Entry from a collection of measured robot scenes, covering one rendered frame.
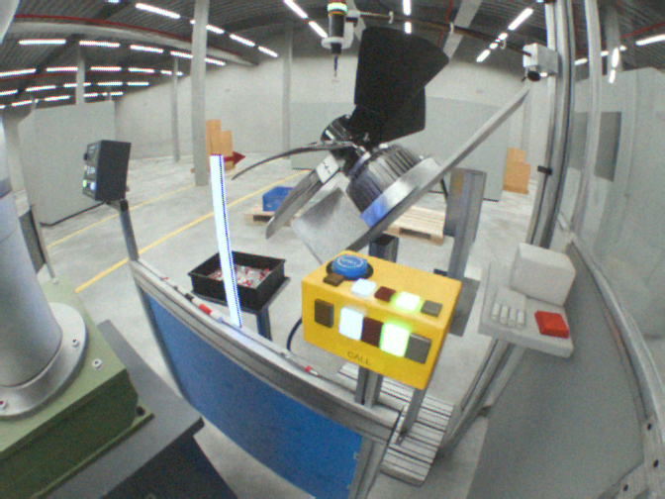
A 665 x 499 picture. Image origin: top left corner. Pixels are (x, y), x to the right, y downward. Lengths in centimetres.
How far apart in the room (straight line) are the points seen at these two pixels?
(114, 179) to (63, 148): 561
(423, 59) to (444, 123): 551
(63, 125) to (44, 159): 78
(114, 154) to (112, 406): 78
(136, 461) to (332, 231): 59
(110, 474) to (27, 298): 20
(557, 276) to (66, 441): 95
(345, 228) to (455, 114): 566
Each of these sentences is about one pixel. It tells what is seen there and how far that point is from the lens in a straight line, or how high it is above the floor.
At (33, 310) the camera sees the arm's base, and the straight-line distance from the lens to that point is 35.
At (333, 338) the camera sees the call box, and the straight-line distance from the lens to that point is 33.
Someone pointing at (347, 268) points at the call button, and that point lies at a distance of 31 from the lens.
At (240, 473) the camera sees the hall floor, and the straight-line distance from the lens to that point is 135.
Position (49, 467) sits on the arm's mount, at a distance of 39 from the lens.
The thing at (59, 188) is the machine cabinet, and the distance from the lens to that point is 652.
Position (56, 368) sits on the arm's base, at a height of 103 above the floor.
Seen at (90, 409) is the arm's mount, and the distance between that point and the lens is 35.
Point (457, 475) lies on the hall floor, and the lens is 141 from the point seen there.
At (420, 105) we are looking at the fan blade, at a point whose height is 132.
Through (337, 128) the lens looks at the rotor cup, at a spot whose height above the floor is 123.
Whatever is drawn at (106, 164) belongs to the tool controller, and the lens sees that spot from 99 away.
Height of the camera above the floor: 123
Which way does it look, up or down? 24 degrees down
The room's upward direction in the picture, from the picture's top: 2 degrees clockwise
